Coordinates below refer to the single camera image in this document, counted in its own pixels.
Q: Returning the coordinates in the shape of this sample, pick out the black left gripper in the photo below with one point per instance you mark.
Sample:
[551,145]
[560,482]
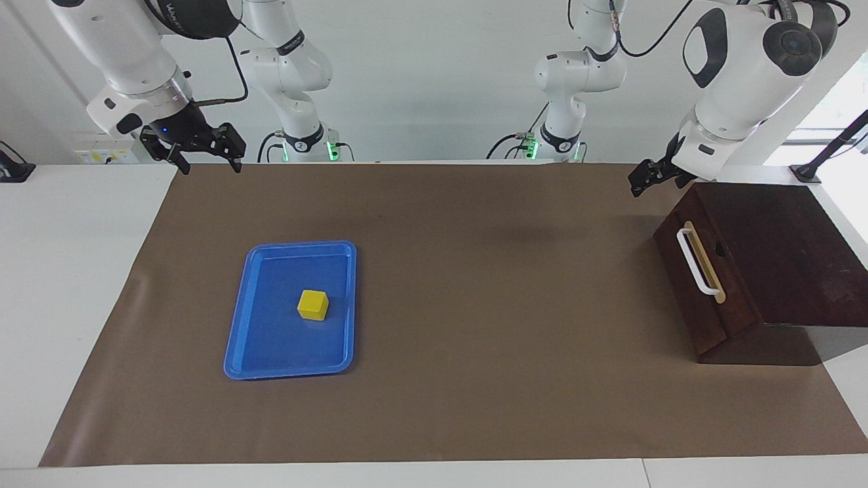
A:
[180,127]

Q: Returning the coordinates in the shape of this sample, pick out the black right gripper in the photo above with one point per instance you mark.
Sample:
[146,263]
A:
[675,159]

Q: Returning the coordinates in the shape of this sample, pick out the yellow cube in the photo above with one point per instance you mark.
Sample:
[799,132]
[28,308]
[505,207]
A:
[312,306]

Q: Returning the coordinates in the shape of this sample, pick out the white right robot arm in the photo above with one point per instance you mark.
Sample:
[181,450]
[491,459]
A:
[129,54]

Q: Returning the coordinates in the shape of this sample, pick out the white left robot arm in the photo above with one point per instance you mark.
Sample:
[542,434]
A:
[739,74]

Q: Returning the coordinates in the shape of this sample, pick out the dark wooden drawer cabinet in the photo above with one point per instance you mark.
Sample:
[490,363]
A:
[800,257]

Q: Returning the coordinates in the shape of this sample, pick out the black table clamp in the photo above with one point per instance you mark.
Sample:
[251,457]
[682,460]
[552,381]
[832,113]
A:
[15,169]

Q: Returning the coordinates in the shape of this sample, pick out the blue plastic tray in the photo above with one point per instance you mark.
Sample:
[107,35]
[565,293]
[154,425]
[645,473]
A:
[271,346]

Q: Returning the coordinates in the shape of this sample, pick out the brown table mat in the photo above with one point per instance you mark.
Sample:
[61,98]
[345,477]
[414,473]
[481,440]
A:
[475,379]

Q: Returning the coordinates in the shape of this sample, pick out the white wall socket box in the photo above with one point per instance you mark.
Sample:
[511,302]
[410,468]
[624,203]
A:
[102,154]

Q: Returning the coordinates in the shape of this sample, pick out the black camera stand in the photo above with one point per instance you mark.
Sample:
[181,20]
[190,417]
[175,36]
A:
[831,146]

